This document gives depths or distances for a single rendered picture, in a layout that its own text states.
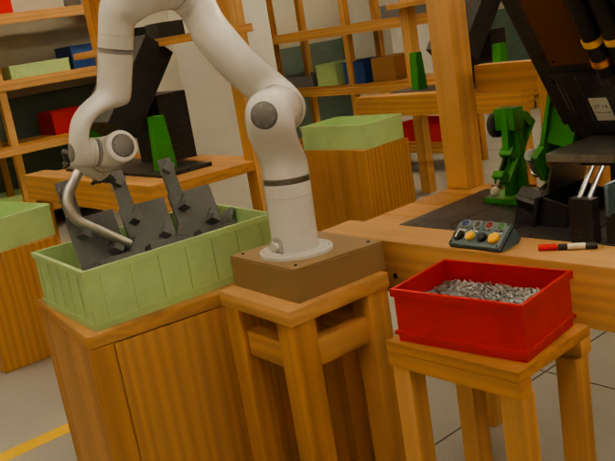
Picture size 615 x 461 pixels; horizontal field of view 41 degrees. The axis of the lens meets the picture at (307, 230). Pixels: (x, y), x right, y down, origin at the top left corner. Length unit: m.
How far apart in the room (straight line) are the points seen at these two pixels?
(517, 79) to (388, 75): 5.38
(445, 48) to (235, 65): 0.90
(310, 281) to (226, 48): 0.60
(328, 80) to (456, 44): 5.92
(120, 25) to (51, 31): 6.77
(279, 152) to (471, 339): 0.66
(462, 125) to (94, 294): 1.28
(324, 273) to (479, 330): 0.49
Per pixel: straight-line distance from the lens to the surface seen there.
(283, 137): 1.95
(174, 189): 2.63
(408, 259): 2.16
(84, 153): 2.15
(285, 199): 2.01
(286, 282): 1.97
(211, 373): 2.40
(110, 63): 2.14
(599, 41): 1.80
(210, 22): 2.05
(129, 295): 2.28
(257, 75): 2.06
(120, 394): 2.31
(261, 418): 2.25
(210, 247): 2.37
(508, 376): 1.62
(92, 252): 2.49
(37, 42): 8.82
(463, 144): 2.73
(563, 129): 2.09
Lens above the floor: 1.49
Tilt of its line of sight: 14 degrees down
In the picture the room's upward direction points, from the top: 9 degrees counter-clockwise
